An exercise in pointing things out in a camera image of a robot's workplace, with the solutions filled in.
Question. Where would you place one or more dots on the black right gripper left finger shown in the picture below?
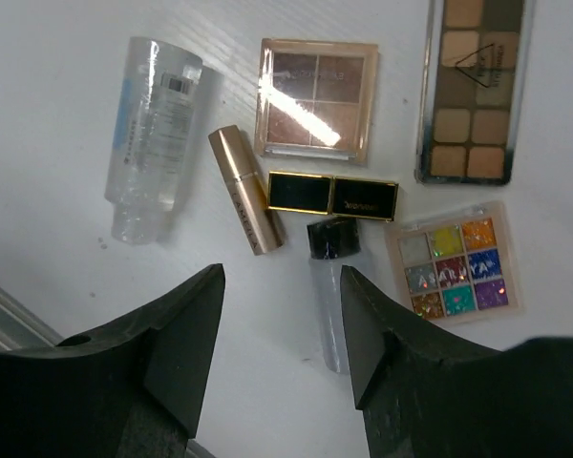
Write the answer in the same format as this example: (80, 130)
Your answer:
(132, 387)

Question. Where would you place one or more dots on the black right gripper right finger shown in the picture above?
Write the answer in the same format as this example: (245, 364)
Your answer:
(425, 392)

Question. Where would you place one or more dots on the black gold lipstick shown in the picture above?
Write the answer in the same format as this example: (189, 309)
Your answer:
(348, 197)

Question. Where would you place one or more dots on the rose gold lipstick tube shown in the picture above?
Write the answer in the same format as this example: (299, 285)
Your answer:
(241, 176)

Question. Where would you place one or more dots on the colourful glitter eyeshadow palette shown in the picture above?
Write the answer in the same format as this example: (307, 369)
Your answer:
(456, 268)

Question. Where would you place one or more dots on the small bottle black cap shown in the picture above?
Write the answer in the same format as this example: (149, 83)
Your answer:
(332, 244)

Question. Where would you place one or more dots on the clear plastic bottle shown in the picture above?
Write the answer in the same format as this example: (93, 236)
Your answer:
(166, 96)

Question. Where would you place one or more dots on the pink four-pan eyeshadow palette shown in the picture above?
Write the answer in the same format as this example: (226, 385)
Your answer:
(315, 99)

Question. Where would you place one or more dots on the long brown eyeshadow palette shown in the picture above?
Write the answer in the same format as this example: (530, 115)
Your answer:
(473, 82)

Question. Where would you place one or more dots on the aluminium frame rail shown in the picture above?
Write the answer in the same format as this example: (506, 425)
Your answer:
(20, 328)

